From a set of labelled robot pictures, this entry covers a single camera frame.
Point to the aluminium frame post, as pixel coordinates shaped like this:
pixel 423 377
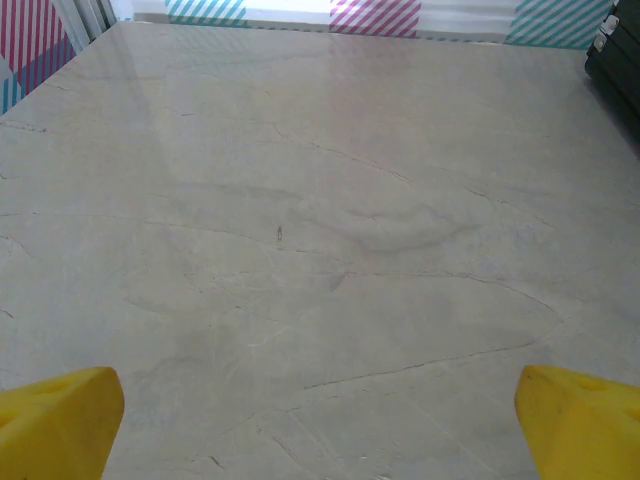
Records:
pixel 85 20

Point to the black carrying case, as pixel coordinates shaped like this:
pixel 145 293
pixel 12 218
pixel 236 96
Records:
pixel 620 75

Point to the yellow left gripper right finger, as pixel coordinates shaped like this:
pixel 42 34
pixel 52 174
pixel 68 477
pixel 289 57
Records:
pixel 585 430

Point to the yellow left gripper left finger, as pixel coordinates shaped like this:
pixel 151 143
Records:
pixel 55 425

